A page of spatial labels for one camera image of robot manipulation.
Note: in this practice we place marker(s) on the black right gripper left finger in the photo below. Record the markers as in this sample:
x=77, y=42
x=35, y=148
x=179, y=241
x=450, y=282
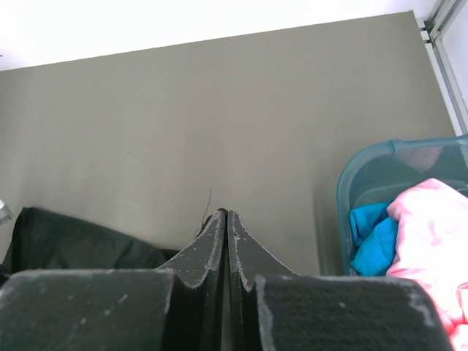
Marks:
x=177, y=306

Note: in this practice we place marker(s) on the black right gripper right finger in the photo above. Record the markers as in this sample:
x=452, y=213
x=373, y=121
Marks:
x=273, y=308

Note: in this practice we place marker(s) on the blue t shirt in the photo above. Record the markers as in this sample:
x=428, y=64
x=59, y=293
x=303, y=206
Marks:
x=374, y=233

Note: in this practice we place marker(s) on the black t shirt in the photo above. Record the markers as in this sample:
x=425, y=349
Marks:
x=46, y=240

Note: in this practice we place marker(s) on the pink t shirt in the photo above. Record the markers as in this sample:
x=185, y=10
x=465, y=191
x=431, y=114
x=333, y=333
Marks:
x=431, y=249

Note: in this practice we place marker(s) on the teal plastic laundry basket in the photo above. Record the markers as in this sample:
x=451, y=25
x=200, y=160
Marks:
x=379, y=173

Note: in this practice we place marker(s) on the right aluminium corner post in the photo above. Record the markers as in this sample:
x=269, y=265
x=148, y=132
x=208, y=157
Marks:
x=444, y=31

